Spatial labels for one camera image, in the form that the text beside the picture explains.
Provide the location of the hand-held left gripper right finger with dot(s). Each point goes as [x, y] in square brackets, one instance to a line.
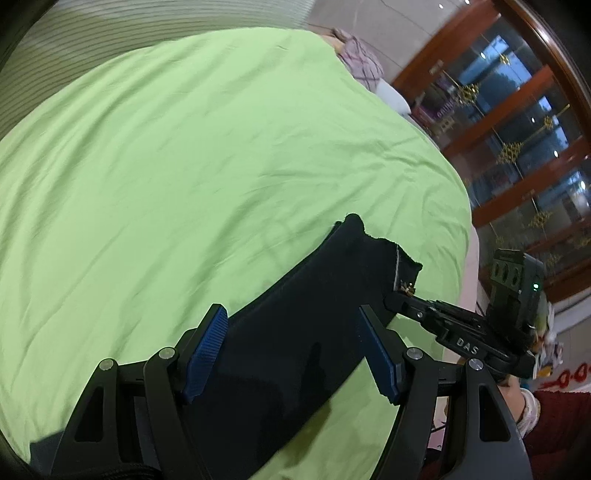
[379, 356]

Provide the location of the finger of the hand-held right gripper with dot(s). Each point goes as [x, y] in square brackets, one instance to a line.
[455, 310]
[406, 308]

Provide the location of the white pillow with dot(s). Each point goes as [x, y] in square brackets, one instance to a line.
[392, 96]

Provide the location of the pile of colourful clutter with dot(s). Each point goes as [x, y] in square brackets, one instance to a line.
[549, 337]

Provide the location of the green bed sheet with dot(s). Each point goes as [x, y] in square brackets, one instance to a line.
[184, 184]

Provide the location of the wooden glass door cabinet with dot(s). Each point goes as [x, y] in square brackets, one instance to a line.
[508, 138]

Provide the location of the plaid pink pillow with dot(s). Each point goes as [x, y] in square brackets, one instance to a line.
[360, 60]

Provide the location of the purple box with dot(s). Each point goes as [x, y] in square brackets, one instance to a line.
[427, 114]

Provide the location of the person's right forearm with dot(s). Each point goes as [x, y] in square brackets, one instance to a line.
[554, 420]

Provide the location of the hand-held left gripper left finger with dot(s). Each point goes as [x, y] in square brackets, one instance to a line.
[206, 350]

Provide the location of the black pants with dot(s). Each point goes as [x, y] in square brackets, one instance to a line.
[295, 332]

